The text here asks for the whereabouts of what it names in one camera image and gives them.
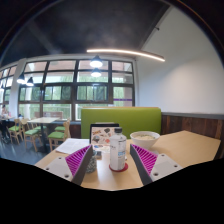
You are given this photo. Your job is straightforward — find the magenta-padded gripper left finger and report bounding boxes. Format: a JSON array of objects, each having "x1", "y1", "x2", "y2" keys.
[{"x1": 43, "y1": 144, "x2": 95, "y2": 186}]

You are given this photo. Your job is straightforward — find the curved linear ceiling light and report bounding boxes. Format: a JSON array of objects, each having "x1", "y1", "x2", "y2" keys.
[{"x1": 86, "y1": 48, "x2": 166, "y2": 63}]

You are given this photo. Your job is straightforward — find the black pendant ceiling lamps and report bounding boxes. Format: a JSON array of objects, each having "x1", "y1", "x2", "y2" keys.
[{"x1": 15, "y1": 54, "x2": 104, "y2": 88}]

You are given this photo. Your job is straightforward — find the white ceramic bowl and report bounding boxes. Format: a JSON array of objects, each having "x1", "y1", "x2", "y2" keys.
[{"x1": 129, "y1": 130, "x2": 161, "y2": 150}]

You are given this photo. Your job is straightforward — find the green upholstered bench backrest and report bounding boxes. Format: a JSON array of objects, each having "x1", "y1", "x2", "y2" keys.
[{"x1": 80, "y1": 106, "x2": 163, "y2": 139}]

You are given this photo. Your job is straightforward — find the white printed paper sheet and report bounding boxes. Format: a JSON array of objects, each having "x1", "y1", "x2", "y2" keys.
[{"x1": 54, "y1": 137, "x2": 91, "y2": 155}]

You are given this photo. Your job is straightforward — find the clear water bottle black cap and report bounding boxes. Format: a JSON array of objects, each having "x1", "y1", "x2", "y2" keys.
[{"x1": 109, "y1": 127, "x2": 128, "y2": 172}]

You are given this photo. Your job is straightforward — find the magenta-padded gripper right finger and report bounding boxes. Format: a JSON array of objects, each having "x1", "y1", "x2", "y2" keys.
[{"x1": 129, "y1": 143, "x2": 184, "y2": 186}]

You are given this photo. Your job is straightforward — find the large black-framed window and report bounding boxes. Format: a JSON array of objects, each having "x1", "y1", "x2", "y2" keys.
[{"x1": 0, "y1": 59, "x2": 137, "y2": 122}]

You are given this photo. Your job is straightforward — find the person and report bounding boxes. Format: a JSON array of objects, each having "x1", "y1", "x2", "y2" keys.
[{"x1": 0, "y1": 104, "x2": 11, "y2": 143}]

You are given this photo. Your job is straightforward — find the wooden chairs with green seats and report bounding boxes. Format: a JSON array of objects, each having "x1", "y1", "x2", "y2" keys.
[{"x1": 7, "y1": 117, "x2": 72, "y2": 153}]

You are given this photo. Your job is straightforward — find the black tablet with stickers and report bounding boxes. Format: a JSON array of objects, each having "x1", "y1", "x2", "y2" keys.
[{"x1": 89, "y1": 123, "x2": 120, "y2": 148}]

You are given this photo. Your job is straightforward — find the light wooden dining table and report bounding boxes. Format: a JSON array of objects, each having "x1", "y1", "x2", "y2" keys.
[{"x1": 27, "y1": 116, "x2": 61, "y2": 153}]

